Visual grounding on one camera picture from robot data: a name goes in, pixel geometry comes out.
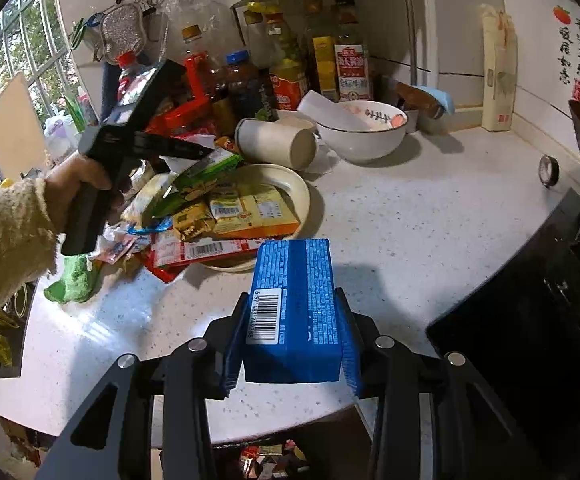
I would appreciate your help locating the green cloth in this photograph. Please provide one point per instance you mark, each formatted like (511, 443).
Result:
(75, 280)

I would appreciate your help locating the white ceramic bowl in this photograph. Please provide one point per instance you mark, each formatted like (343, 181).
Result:
(364, 135)

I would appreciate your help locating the small round black dial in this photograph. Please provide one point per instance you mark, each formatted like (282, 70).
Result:
(549, 170)

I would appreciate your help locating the blue cardboard box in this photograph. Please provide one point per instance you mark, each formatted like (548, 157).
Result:
(295, 305)

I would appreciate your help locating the yellow cap oil bottle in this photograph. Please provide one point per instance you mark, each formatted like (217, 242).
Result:
(287, 70)

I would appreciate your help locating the yellow label bottle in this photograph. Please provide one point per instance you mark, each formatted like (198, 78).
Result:
(325, 65)

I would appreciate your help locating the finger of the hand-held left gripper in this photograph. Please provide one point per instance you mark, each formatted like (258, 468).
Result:
(180, 147)

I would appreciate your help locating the white plate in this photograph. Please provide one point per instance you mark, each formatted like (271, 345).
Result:
(297, 190)

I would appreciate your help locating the white paper cup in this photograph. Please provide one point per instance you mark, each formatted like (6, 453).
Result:
(275, 142)

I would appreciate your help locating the beige cutting board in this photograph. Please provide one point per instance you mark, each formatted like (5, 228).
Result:
(10, 120)

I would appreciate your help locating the green snack wrapper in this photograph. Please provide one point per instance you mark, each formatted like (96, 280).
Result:
(195, 185)

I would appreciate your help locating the person's left hand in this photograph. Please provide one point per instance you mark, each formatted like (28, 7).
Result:
(67, 185)

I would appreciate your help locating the beige paper packet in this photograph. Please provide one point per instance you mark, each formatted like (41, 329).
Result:
(498, 70)

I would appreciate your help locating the soy sauce bottle white label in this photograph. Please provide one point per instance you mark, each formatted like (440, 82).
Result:
(353, 67)

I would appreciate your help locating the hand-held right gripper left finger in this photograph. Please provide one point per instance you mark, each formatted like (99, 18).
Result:
(232, 355)

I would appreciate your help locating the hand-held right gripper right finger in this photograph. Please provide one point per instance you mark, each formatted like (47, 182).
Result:
(352, 350)

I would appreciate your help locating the white plastic bag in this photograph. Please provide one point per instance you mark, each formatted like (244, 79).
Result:
(60, 137)

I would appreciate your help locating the white ceramic spoon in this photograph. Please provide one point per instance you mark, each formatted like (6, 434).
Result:
(322, 105)

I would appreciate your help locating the grey scrubbing pad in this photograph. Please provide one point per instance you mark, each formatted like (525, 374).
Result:
(122, 32)

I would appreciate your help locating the orange wrapped package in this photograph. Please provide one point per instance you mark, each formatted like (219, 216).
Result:
(257, 230)

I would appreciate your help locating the clear hanging plastic bag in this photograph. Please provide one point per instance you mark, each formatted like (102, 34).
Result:
(190, 10)

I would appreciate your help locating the dark bottle blue cap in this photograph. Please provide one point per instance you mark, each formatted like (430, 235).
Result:
(242, 85)

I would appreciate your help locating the gold patterned wrapper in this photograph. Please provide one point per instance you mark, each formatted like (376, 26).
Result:
(192, 225)

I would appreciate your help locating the red snack wrapper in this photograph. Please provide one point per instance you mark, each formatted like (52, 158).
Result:
(205, 252)

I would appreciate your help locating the steel sink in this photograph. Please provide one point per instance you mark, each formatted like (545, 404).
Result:
(0, 300)

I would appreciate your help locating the pale yellow plastic bag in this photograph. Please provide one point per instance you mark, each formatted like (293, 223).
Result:
(142, 200)

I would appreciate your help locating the black stove top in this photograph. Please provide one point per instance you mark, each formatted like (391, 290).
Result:
(519, 310)

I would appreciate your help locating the yellow noodle packet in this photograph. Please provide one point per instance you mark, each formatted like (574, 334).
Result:
(255, 205)

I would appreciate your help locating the window with metal bars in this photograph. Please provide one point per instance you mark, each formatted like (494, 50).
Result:
(0, 60)

